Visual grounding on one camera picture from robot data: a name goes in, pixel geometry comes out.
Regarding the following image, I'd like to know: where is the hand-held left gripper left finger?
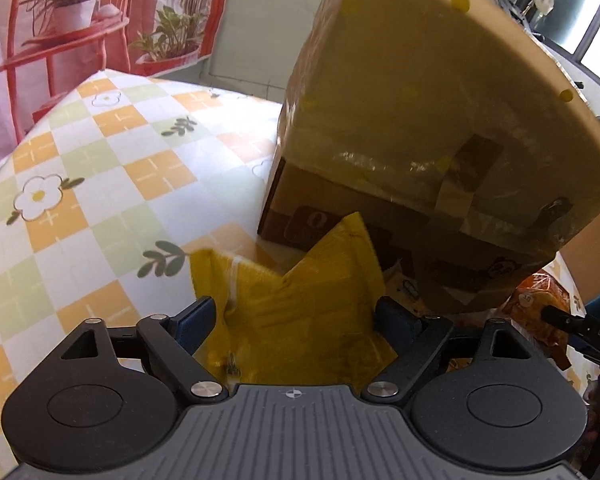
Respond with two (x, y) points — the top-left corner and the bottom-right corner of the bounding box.
(57, 296), (229, 404)

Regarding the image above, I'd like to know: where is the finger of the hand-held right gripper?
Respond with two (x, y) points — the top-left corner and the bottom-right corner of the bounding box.
(540, 305), (590, 336)
(570, 340), (600, 367)

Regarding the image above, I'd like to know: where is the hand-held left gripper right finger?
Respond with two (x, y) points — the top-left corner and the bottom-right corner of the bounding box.
(361, 296), (533, 404)

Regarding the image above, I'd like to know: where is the orange snack packet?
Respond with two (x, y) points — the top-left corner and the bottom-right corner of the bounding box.
(500, 270), (588, 371)

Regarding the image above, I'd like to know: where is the yellow snack packet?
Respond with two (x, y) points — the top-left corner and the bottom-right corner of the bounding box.
(189, 212), (400, 386)

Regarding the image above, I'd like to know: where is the paper-covered cardboard box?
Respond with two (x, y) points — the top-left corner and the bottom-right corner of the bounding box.
(256, 0), (600, 313)

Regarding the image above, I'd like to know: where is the tan flat panel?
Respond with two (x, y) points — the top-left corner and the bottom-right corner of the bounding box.
(557, 112), (600, 307)

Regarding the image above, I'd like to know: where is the window with dark frame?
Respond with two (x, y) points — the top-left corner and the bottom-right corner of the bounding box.
(485, 0), (600, 73)

